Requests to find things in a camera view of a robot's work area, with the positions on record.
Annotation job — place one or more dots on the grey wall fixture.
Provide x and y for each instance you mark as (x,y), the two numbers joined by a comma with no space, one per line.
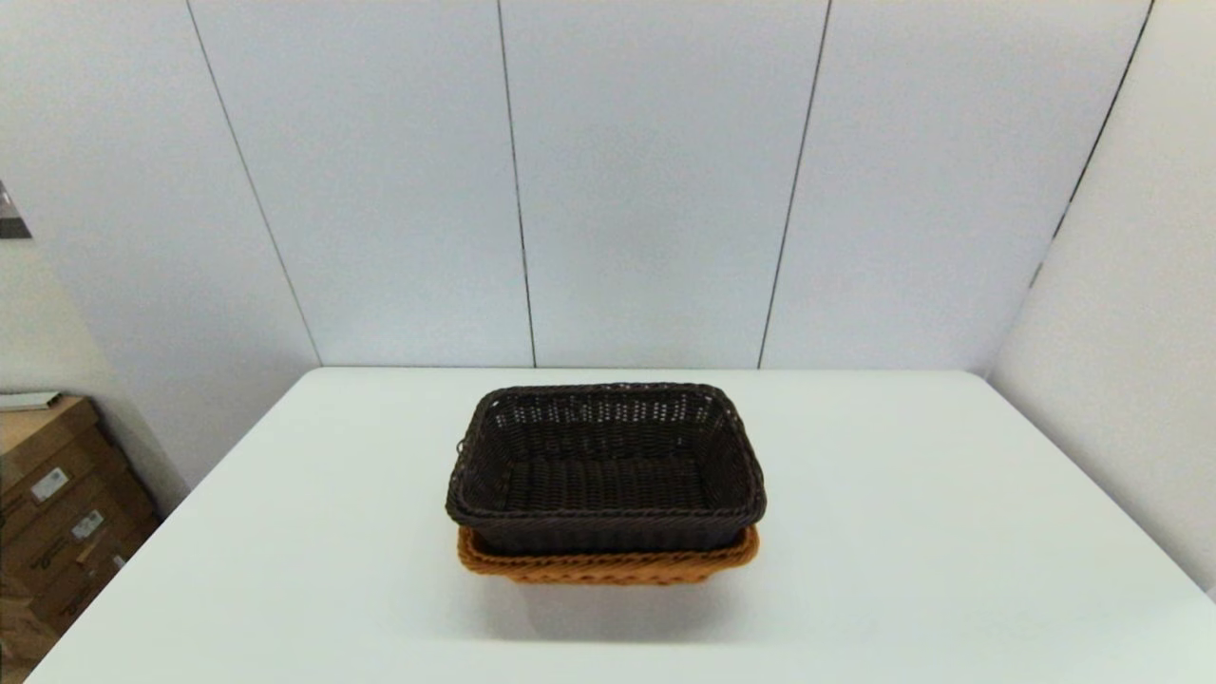
(11,223)

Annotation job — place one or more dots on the dark brown wicker basket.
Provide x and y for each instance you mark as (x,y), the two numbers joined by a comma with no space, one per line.
(608,475)

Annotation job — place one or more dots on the orange wicker basket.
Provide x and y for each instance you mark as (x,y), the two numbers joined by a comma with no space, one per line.
(608,568)

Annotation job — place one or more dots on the labelled brown cardboard box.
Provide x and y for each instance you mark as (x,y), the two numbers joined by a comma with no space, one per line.
(104,518)
(66,475)

